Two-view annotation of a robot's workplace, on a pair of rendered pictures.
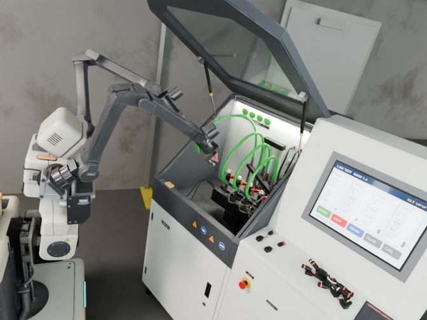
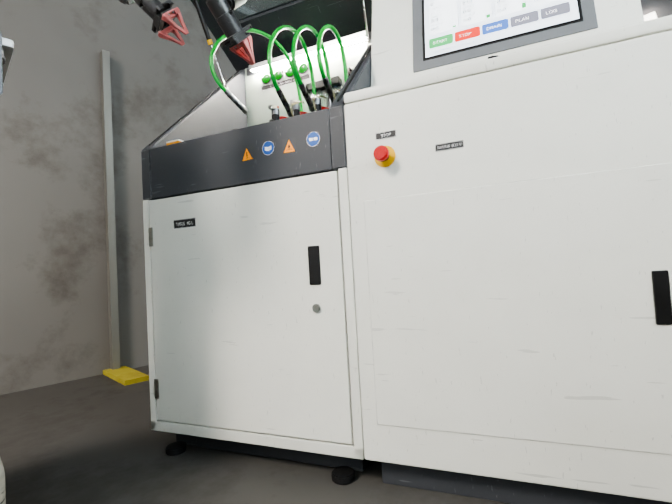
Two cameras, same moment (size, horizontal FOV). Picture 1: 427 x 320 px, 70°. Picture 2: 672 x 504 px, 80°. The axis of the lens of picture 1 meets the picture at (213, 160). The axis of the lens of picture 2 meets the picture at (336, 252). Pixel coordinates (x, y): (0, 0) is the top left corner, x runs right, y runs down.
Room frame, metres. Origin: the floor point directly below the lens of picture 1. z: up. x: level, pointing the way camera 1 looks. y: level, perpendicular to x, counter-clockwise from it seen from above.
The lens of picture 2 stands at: (0.20, 0.15, 0.54)
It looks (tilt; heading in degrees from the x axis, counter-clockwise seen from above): 2 degrees up; 342
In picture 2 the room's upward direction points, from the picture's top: 3 degrees counter-clockwise
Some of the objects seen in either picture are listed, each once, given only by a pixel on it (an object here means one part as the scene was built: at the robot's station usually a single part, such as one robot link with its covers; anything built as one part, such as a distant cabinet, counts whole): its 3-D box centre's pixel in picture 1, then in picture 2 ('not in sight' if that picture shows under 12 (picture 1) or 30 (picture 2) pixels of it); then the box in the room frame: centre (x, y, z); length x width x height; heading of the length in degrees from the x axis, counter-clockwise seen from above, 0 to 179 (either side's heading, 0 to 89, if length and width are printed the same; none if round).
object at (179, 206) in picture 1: (191, 216); (235, 159); (1.37, 0.05, 0.87); 0.62 x 0.04 x 0.16; 49
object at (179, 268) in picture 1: (178, 273); (238, 307); (1.36, 0.07, 0.44); 0.65 x 0.02 x 0.68; 49
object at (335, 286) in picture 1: (328, 280); not in sight; (0.96, -0.56, 1.01); 0.23 x 0.11 x 0.06; 49
